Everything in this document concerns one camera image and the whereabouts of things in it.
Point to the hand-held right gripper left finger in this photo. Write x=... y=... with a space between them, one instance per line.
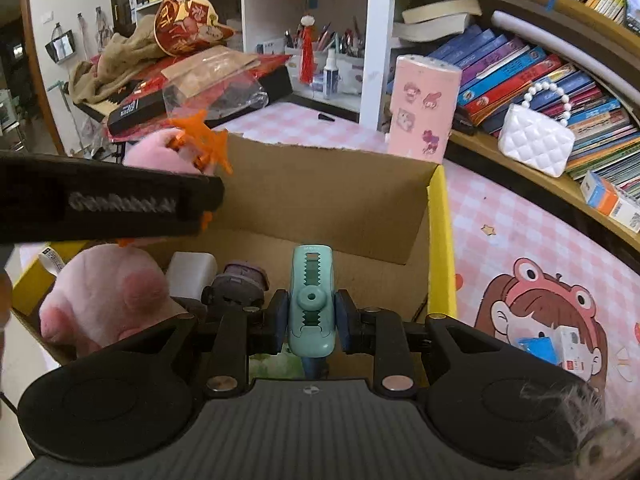
x=279 y=322

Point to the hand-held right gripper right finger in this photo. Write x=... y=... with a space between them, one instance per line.
x=345 y=322

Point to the teal crocodile clip toy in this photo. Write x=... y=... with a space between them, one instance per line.
x=311 y=285

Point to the pink plush toy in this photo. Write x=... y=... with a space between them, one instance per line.
x=105 y=295

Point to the yellow cardboard box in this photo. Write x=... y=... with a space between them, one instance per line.
x=350 y=200

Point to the green white toy bottle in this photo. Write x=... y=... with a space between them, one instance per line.
x=272 y=366

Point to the purple round gadget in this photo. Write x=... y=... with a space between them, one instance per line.
x=240 y=282

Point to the long black box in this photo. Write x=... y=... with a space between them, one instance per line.
x=137 y=112

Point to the white rectangular block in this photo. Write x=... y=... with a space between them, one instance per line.
x=192 y=275

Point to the brown cloth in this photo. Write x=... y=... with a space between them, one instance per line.
x=115 y=60

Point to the clear plastic bag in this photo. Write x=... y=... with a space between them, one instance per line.
x=225 y=95

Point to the brown paper bag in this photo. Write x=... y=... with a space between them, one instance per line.
x=215 y=67

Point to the small blue packet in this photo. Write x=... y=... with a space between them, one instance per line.
x=537 y=351

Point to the large red gold paper figure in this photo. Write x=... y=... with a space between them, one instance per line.
x=187 y=15

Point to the pink sticker box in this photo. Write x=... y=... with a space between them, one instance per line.
x=422 y=110

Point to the small white box red label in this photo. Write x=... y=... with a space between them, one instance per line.
x=572 y=350

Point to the white spray bottle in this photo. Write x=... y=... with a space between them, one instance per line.
x=331 y=77

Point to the red tassel ornament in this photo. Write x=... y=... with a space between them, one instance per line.
x=306 y=55

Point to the white pen holder with pens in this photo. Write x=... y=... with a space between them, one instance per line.
x=345 y=65

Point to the wooden bookshelf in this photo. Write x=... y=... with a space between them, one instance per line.
x=575 y=195

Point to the grey fluffy trim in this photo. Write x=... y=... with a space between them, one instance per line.
x=595 y=430

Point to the white cubby shelf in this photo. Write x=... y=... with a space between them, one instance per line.
x=380 y=35

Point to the small orange white box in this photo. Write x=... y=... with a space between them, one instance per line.
x=610 y=202

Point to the thick white-paged book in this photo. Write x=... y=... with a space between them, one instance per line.
x=445 y=7
x=430 y=30

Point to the row of blue red books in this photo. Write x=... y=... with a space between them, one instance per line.
x=525 y=70

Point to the white foam tube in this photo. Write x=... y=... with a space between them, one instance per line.
x=550 y=42

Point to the smartphone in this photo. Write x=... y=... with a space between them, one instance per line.
x=634 y=7

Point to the small hanging wall bag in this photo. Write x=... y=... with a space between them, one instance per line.
x=60 y=45

